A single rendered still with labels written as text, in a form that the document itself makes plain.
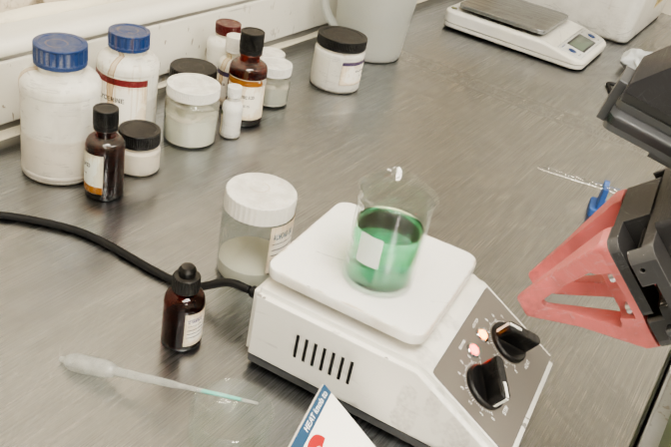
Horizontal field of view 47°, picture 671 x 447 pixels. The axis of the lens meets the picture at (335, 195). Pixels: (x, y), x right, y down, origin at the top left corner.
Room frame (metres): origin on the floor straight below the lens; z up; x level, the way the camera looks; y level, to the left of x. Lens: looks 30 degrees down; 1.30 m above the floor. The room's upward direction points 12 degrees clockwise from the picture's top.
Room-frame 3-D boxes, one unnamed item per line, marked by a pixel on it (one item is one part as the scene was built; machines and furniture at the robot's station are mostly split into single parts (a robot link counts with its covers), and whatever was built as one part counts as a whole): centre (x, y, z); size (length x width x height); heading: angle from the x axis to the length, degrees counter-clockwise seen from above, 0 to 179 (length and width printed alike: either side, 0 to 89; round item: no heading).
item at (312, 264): (0.46, -0.04, 0.98); 0.12 x 0.12 x 0.01; 68
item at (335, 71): (0.99, 0.03, 0.94); 0.07 x 0.07 x 0.07
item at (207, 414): (0.36, 0.04, 0.91); 0.06 x 0.06 x 0.02
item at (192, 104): (0.75, 0.17, 0.93); 0.06 x 0.06 x 0.07
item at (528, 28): (1.39, -0.28, 0.92); 0.26 x 0.19 x 0.05; 65
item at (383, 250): (0.45, -0.04, 1.02); 0.06 x 0.05 x 0.08; 1
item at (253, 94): (0.83, 0.13, 0.95); 0.04 x 0.04 x 0.11
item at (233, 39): (0.86, 0.15, 0.94); 0.03 x 0.03 x 0.09
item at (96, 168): (0.61, 0.21, 0.94); 0.04 x 0.04 x 0.09
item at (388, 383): (0.45, -0.06, 0.94); 0.22 x 0.13 x 0.08; 68
